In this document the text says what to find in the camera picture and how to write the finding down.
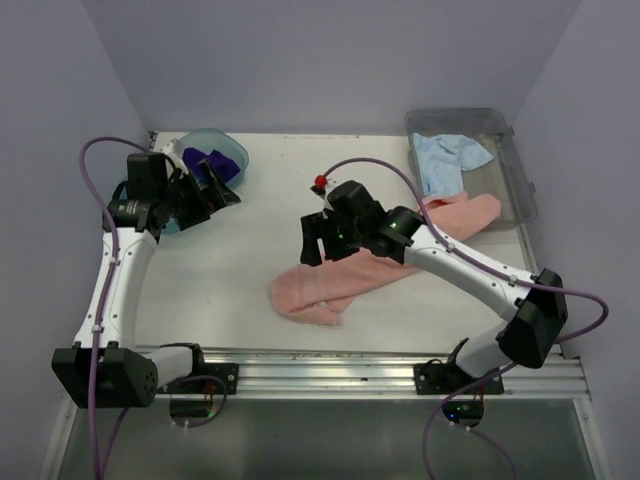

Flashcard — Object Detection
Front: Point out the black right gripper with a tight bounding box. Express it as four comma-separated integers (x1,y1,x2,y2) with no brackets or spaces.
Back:
301,208,367,265

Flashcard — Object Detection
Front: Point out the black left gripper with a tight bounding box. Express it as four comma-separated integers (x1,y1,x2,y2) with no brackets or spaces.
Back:
157,159,239,230

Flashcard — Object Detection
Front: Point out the dark purple towel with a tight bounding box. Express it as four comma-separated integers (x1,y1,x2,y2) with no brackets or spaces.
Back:
183,147,241,184

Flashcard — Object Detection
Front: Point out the pink towel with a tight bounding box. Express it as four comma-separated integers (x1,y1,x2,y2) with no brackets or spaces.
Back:
269,192,502,326

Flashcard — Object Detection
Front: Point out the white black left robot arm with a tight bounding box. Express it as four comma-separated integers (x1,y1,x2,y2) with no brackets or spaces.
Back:
51,152,240,409

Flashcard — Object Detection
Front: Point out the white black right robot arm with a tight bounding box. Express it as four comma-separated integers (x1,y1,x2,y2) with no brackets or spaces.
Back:
300,176,567,393

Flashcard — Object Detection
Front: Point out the teal plastic tub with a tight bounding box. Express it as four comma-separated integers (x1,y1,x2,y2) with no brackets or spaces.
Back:
158,128,249,212

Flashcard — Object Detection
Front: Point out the light blue towel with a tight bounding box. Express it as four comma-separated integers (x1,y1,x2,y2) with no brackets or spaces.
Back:
411,133,494,197

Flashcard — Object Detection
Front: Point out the clear grey plastic bin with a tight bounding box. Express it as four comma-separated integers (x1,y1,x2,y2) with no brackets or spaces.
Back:
404,108,537,230

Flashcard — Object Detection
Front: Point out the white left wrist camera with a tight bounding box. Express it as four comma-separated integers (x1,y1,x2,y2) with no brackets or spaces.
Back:
160,139,189,174

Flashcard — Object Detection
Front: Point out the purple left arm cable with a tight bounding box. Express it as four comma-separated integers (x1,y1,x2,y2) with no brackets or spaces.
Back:
79,136,229,480

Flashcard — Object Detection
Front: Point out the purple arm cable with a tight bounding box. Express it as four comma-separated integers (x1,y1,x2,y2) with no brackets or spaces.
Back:
79,136,229,480
323,157,611,480

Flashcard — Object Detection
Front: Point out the aluminium mounting rail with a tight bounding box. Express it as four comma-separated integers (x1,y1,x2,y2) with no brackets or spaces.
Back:
204,349,590,400

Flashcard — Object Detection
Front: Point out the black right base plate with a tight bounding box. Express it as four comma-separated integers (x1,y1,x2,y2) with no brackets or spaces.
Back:
413,359,505,395

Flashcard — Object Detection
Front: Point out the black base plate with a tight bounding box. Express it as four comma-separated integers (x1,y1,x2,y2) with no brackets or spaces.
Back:
157,362,240,395
413,359,505,395

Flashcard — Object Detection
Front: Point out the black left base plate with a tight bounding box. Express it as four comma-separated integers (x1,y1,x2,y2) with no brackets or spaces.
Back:
157,362,240,395

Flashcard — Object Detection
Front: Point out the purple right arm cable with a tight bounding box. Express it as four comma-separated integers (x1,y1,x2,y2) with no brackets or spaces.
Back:
323,157,611,480

